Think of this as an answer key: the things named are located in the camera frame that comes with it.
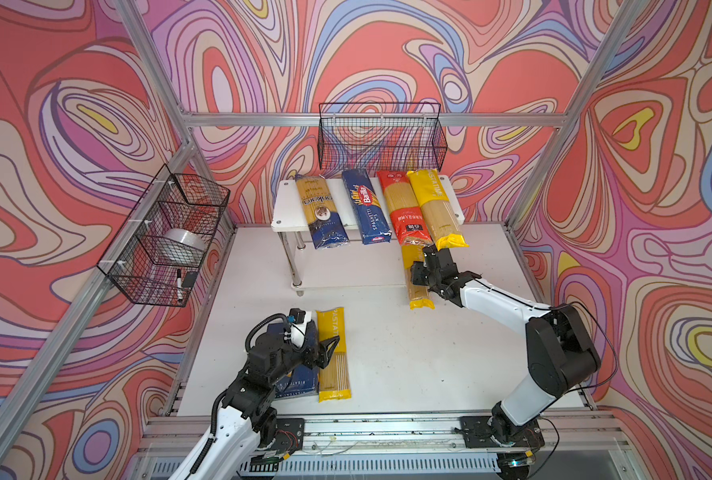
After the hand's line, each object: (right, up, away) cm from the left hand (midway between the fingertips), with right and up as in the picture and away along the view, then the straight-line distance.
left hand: (327, 332), depth 78 cm
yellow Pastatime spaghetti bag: (+2, -14, +1) cm, 15 cm away
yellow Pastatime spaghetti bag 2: (+26, +8, +10) cm, 29 cm away
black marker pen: (-36, +13, -6) cm, 38 cm away
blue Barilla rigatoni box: (-6, -12, -2) cm, 14 cm away
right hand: (+28, +15, +15) cm, 35 cm away
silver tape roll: (-34, +23, -8) cm, 42 cm away
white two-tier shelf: (-10, +30, -4) cm, 32 cm away
